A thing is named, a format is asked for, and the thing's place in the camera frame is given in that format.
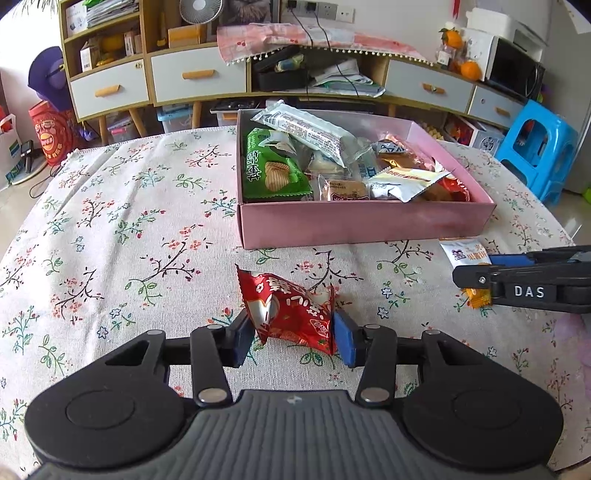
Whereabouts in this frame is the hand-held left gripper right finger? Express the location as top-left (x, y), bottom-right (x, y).
top-left (332, 309), bottom-right (485, 408)

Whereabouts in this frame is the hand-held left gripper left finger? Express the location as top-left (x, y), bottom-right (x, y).
top-left (104, 308), bottom-right (256, 408)

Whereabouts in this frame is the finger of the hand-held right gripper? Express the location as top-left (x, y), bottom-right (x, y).
top-left (451, 264), bottom-right (497, 291)
top-left (488, 249), bottom-right (578, 267)

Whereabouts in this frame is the small orange snack packet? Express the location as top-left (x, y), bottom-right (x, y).
top-left (440, 237), bottom-right (495, 309)

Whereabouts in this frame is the red snack packet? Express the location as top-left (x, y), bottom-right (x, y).
top-left (422, 176), bottom-right (472, 203)
top-left (235, 264), bottom-right (337, 357)

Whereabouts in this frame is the pink cardboard box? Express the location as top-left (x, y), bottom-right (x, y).
top-left (235, 108), bottom-right (497, 251)

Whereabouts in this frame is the silver foil snack packet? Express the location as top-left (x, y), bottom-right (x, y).
top-left (368, 167), bottom-right (453, 203)

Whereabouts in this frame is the pink snack packet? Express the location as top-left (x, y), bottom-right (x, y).
top-left (375, 133), bottom-right (437, 172)

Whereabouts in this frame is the brown cake packet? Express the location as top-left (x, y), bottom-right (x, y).
top-left (318, 176), bottom-right (371, 202)

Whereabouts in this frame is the blue triangle print packet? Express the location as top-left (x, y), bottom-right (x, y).
top-left (370, 140), bottom-right (408, 156)

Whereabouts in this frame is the green potato chips packet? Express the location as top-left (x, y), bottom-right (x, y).
top-left (241, 128), bottom-right (314, 203)

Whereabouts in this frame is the long silver bread packet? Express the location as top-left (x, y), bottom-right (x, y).
top-left (250, 100), bottom-right (355, 168)

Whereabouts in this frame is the blue plastic stool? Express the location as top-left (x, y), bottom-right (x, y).
top-left (496, 99), bottom-right (580, 204)

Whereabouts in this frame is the white toy box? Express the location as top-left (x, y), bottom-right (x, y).
top-left (471, 124), bottom-right (506, 156)

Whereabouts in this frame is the floral tablecloth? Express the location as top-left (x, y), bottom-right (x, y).
top-left (0, 124), bottom-right (591, 480)

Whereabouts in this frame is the white cabinet drawer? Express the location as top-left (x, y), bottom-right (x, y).
top-left (70, 59), bottom-right (151, 120)
top-left (468, 85), bottom-right (526, 129)
top-left (150, 47), bottom-right (247, 103)
top-left (387, 59), bottom-right (476, 114)

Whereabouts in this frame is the microwave oven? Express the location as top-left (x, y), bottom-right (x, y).
top-left (485, 37), bottom-right (546, 100)

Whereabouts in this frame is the clear storage bin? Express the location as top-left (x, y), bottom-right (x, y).
top-left (157, 104), bottom-right (195, 134)
top-left (108, 113), bottom-right (139, 144)

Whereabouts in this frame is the pile of papers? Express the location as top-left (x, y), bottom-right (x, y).
top-left (311, 60), bottom-right (386, 97)

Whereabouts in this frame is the white printer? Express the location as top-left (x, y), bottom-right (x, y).
top-left (466, 7), bottom-right (550, 47)

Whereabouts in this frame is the black storage box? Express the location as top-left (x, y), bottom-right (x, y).
top-left (252, 46), bottom-right (310, 90)

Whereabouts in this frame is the red gift bag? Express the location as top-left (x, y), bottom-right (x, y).
top-left (28, 100), bottom-right (77, 167)

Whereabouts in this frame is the white shopping bag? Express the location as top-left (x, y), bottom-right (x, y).
top-left (0, 113), bottom-right (24, 185)

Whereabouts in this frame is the pink cloth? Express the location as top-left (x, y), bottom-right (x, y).
top-left (217, 21), bottom-right (437, 63)

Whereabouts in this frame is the purple toy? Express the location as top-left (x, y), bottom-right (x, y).
top-left (28, 46), bottom-right (77, 112)

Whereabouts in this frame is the small desk fan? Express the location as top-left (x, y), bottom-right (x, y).
top-left (179, 0), bottom-right (225, 24)

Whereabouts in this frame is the wooden cabinet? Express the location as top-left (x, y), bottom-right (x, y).
top-left (59, 0), bottom-right (548, 146)

